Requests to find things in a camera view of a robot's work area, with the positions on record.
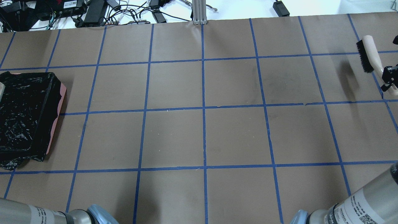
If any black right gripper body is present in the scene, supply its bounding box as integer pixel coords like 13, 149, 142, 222
381, 65, 398, 92

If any white hand brush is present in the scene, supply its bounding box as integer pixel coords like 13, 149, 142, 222
356, 35, 398, 96

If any beige plastic dustpan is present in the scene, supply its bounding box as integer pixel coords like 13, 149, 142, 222
0, 82, 6, 101

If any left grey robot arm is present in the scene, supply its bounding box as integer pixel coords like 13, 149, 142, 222
0, 198, 118, 224

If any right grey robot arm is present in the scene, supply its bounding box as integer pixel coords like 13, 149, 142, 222
291, 90, 397, 224

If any bin with black bag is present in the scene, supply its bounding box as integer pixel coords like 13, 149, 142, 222
0, 71, 66, 170

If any black power adapter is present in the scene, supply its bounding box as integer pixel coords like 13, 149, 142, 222
272, 0, 290, 17

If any aluminium frame post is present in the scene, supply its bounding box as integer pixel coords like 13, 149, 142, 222
192, 0, 208, 25

